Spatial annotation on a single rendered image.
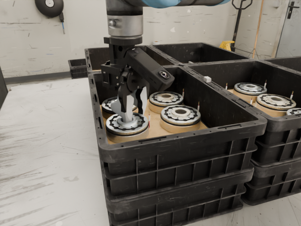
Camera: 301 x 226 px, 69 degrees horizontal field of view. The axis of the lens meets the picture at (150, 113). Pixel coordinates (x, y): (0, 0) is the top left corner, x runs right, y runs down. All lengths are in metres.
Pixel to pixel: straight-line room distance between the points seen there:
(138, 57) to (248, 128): 0.25
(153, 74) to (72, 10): 3.36
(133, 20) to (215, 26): 4.34
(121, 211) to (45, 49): 3.52
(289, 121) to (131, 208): 0.32
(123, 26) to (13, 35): 3.40
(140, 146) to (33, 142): 0.55
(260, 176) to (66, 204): 0.43
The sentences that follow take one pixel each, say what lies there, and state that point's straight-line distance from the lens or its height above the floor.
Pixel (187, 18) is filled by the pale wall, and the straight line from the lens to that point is 4.40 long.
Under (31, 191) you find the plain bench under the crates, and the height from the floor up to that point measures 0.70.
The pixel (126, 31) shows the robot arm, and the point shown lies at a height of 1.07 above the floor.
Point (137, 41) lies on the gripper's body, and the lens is 0.48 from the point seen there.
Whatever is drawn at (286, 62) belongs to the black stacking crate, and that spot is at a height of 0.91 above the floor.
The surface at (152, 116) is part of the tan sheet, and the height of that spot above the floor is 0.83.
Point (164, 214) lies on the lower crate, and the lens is 0.46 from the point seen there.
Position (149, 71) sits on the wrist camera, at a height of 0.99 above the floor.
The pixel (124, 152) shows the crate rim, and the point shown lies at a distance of 0.33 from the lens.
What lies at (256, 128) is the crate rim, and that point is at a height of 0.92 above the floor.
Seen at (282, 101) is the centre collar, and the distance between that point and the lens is 0.73.
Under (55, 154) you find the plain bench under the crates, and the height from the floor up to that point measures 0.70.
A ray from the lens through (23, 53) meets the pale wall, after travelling 3.85.
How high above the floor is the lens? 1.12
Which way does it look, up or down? 27 degrees down
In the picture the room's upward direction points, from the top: straight up
